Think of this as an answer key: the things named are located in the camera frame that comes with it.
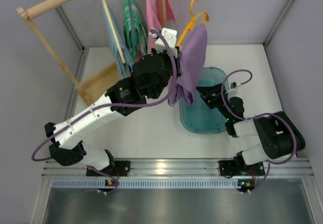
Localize green patterned trousers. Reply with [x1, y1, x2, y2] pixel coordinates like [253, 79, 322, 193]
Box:
[123, 0, 148, 62]

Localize orange plastic hanger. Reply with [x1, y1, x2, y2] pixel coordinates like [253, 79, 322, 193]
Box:
[177, 0, 209, 47]

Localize teal plastic bin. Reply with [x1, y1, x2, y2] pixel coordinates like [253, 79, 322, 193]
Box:
[179, 67, 227, 134]

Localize light wooden hanger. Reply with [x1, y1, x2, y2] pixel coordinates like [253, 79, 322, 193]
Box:
[101, 0, 126, 64]

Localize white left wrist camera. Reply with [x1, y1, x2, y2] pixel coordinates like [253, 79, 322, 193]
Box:
[149, 27, 178, 57]

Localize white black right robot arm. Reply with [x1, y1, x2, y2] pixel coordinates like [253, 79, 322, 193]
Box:
[196, 83, 306, 174]

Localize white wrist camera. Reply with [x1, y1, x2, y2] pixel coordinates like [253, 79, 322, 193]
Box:
[226, 82, 241, 97]
[149, 27, 178, 57]

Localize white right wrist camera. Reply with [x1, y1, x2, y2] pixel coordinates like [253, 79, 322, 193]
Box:
[226, 82, 241, 97]

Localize light blue trousers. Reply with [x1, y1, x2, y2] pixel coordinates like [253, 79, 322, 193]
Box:
[101, 6, 136, 80]

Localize white slotted cable duct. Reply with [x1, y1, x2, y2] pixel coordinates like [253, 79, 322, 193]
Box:
[51, 178, 241, 189]

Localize purple trousers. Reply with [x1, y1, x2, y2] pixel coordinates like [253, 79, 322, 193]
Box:
[168, 24, 207, 105]

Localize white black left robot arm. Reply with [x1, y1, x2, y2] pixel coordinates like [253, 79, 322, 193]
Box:
[45, 46, 180, 171]

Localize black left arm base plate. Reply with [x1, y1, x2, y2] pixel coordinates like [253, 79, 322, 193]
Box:
[86, 160, 131, 178]

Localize wooden clothes rack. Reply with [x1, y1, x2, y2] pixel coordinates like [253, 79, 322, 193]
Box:
[16, 0, 169, 108]

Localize aluminium mounting rail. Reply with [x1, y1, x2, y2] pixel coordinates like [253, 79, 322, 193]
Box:
[41, 158, 314, 179]

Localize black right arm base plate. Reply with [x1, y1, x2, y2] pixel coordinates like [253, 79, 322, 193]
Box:
[219, 160, 265, 178]

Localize pink trousers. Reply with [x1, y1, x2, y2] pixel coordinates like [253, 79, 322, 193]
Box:
[145, 0, 177, 55]

